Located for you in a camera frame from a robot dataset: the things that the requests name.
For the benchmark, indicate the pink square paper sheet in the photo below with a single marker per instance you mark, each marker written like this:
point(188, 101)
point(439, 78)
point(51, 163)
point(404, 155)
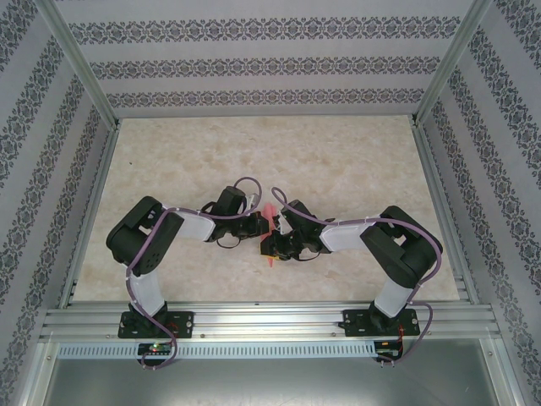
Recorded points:
point(269, 211)

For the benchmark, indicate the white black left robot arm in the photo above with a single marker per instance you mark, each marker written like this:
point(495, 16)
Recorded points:
point(139, 241)

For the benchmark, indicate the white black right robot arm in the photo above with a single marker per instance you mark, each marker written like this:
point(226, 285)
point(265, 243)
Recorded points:
point(401, 254)

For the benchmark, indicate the right controller board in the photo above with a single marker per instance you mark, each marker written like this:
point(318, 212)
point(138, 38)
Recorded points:
point(386, 351)

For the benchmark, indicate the controller board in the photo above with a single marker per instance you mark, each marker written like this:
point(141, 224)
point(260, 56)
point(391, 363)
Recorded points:
point(386, 351)
point(154, 349)

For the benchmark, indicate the left controller board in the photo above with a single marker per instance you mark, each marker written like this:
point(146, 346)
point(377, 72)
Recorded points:
point(154, 349)

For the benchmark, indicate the aluminium mounting rail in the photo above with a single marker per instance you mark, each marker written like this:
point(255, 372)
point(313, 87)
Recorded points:
point(270, 321)

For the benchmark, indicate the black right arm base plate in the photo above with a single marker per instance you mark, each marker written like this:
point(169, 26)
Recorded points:
point(353, 323)

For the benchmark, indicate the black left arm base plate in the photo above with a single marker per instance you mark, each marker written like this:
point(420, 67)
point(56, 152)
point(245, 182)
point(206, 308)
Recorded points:
point(186, 323)

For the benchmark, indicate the aluminium frame post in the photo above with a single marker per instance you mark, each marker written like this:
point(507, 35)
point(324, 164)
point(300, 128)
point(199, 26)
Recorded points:
point(453, 63)
point(81, 63)

